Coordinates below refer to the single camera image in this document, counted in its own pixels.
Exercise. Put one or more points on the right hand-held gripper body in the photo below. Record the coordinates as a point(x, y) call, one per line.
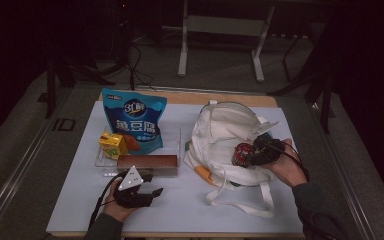
point(270, 150)

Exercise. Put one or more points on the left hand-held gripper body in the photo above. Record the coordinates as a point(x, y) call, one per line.
point(130, 193)

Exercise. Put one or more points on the brown carton box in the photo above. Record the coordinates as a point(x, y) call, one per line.
point(146, 163)

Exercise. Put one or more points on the red-lidded candy jar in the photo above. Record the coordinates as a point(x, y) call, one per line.
point(241, 155)

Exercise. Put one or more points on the white canvas tote bag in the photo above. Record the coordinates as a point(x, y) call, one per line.
point(220, 133)

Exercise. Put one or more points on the clear plastic tray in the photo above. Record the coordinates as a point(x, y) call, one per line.
point(171, 143)

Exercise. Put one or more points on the yellow drink carton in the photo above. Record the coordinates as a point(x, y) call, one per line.
point(111, 145)

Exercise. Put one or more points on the blue snack bag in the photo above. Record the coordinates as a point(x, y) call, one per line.
point(136, 113)

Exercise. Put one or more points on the person's left hand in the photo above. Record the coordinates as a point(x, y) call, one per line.
point(116, 210)

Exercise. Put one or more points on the person's right hand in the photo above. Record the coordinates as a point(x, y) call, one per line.
point(288, 170)

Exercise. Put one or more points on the black metal stand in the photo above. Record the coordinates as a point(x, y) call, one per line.
point(51, 86)
point(325, 100)

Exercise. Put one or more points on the black equipment pole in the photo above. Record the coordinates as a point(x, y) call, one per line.
point(124, 33)

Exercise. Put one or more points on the white metal table frame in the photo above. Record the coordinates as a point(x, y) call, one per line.
point(226, 25)

